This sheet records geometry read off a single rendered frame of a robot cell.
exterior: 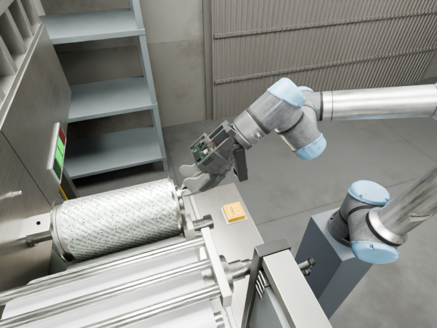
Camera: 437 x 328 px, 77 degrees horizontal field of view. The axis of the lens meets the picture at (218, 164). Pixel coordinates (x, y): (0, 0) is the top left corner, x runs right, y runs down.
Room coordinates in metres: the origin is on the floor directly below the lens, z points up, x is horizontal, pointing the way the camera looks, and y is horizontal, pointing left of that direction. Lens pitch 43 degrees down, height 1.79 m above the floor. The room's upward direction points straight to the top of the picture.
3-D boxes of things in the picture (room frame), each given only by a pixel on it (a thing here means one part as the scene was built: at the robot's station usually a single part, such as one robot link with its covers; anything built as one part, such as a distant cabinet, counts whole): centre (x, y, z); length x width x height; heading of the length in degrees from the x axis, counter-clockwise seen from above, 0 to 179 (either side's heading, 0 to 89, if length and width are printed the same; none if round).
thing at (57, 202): (0.36, 0.35, 1.25); 0.15 x 0.01 x 0.15; 18
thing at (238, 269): (0.22, -0.04, 1.34); 0.06 x 0.03 x 0.03; 108
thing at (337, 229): (0.59, -0.49, 0.95); 0.15 x 0.15 x 0.10
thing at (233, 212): (0.66, -0.06, 0.91); 0.07 x 0.07 x 0.02; 18
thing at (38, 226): (0.34, 0.40, 1.28); 0.06 x 0.05 x 0.02; 108
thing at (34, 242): (0.35, 0.39, 1.25); 0.07 x 0.04 x 0.04; 108
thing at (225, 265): (0.21, 0.01, 1.34); 0.06 x 0.06 x 0.06; 18
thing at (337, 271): (0.59, -0.49, 0.45); 0.20 x 0.20 x 0.90; 18
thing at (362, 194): (0.58, -0.49, 1.07); 0.13 x 0.12 x 0.14; 168
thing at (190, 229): (0.42, 0.06, 1.05); 0.06 x 0.05 x 0.31; 108
